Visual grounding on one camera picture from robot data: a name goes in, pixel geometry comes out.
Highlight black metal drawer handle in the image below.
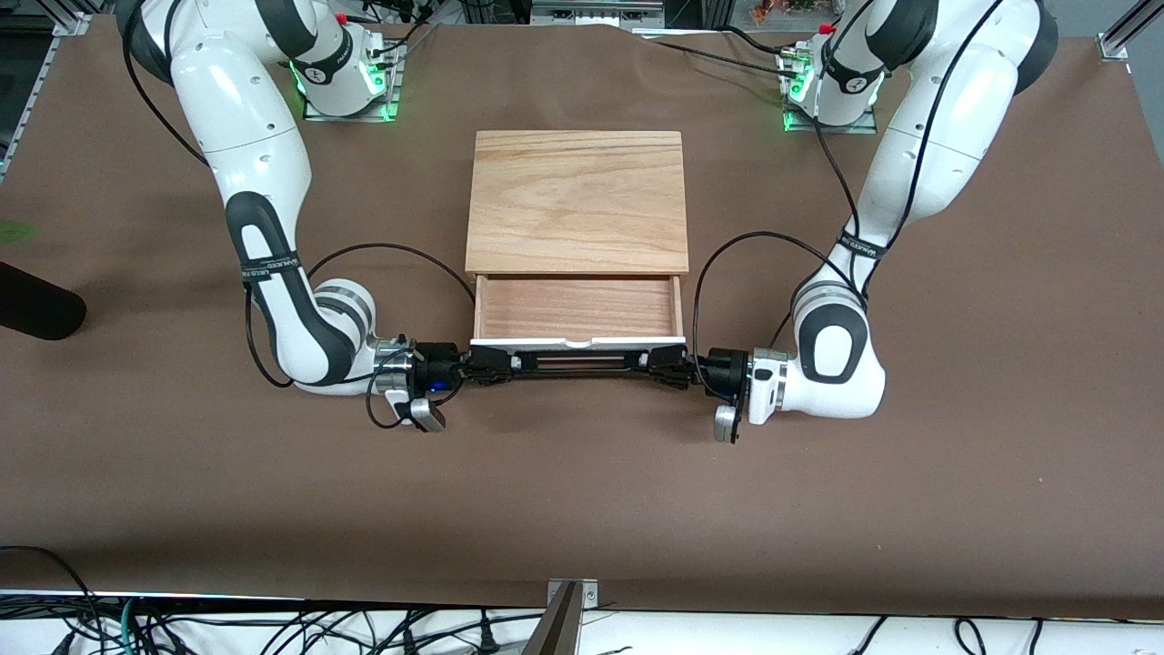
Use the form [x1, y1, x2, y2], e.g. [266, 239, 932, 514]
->
[514, 353, 648, 376]

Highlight white-fronted wooden drawer with handle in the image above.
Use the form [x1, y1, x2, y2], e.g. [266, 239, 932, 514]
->
[468, 273, 688, 356]

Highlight wooden drawer cabinet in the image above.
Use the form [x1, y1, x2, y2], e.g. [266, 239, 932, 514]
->
[465, 130, 690, 283]

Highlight black rounded cylinder object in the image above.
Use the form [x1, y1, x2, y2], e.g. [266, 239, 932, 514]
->
[0, 262, 89, 343]

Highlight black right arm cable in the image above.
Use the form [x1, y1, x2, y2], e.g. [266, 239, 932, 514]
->
[120, 0, 478, 430]

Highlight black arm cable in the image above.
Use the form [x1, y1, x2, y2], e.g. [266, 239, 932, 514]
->
[693, 0, 1010, 383]
[120, 0, 478, 430]

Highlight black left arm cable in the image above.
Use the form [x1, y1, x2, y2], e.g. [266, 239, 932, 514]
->
[693, 0, 1010, 383]

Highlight small metal bracket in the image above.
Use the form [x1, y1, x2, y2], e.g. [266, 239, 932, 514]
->
[546, 578, 600, 609]

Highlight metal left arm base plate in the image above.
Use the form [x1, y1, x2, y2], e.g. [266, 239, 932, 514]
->
[782, 55, 879, 135]

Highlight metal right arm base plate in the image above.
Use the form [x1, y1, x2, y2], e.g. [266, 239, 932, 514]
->
[303, 41, 403, 122]

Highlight metal frame structure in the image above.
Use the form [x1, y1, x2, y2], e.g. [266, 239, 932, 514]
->
[530, 0, 667, 30]

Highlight teal cable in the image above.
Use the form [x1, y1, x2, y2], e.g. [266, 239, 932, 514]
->
[116, 596, 146, 655]

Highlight aluminium frame rail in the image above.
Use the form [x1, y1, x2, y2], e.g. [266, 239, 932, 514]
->
[1096, 0, 1164, 63]
[0, 14, 92, 178]

